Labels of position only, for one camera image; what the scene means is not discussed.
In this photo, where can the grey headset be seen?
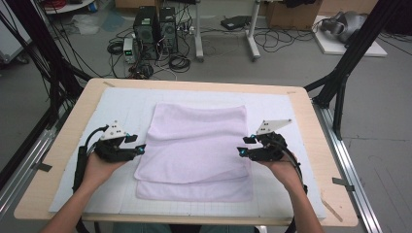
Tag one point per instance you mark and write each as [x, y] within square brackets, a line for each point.
[346, 22]

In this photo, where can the white floor board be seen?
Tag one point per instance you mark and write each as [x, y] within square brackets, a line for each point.
[333, 48]

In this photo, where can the white round table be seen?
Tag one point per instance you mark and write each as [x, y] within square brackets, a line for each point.
[64, 8]

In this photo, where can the slim black computer tower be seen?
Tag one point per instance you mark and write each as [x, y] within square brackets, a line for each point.
[168, 30]

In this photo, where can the grey tape strip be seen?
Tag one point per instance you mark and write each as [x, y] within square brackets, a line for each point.
[343, 183]

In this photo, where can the white desk stand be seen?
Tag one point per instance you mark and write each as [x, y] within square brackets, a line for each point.
[198, 39]

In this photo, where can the white power supply unit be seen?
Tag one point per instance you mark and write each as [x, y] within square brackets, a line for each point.
[129, 50]

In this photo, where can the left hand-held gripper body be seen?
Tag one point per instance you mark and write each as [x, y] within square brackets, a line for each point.
[111, 150]

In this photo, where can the large black computer tower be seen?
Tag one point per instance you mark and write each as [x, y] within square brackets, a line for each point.
[145, 32]

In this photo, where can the pale pink patterned towel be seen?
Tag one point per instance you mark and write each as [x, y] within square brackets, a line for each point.
[194, 149]

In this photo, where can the person's right hand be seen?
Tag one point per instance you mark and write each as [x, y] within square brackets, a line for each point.
[285, 171]

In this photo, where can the white foam mat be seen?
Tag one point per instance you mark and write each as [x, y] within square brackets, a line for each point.
[123, 103]

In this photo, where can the cardboard box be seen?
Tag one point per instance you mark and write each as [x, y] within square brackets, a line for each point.
[291, 16]

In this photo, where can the aluminium rail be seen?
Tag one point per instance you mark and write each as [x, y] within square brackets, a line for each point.
[26, 161]
[350, 161]

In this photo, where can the black metal frame strut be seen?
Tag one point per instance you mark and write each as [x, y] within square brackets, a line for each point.
[42, 42]
[356, 48]

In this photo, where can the dark tape strip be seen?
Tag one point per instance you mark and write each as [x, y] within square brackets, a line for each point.
[43, 167]

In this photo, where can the flat black device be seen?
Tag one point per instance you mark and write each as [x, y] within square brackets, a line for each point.
[235, 22]

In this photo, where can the thin wooden stick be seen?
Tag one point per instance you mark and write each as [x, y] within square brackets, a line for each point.
[332, 210]

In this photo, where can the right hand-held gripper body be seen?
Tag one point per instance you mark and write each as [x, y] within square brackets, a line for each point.
[268, 147]

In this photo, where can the person's teal trousers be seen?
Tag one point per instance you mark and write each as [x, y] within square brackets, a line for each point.
[142, 228]

